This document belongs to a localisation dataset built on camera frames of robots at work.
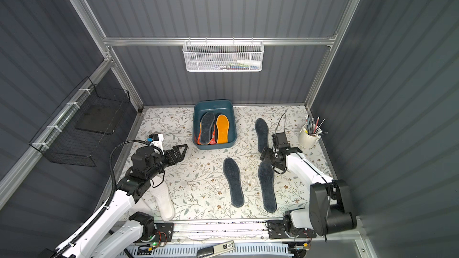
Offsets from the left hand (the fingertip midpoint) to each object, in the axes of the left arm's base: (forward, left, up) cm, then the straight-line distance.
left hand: (182, 149), depth 77 cm
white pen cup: (+14, -63, -9) cm, 65 cm away
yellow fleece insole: (+25, -16, -17) cm, 35 cm away
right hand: (+3, -42, -14) cm, 44 cm away
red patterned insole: (+16, -11, -19) cm, 27 cm away
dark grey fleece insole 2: (-3, -22, -19) cm, 29 cm away
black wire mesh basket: (+5, +42, +8) cm, 43 cm away
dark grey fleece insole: (+30, -6, -16) cm, 34 cm away
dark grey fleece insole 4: (+26, -40, -19) cm, 52 cm away
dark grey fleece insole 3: (-9, -39, -20) cm, 44 cm away
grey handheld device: (-35, -14, -14) cm, 40 cm away
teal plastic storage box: (+28, -11, -17) cm, 34 cm away
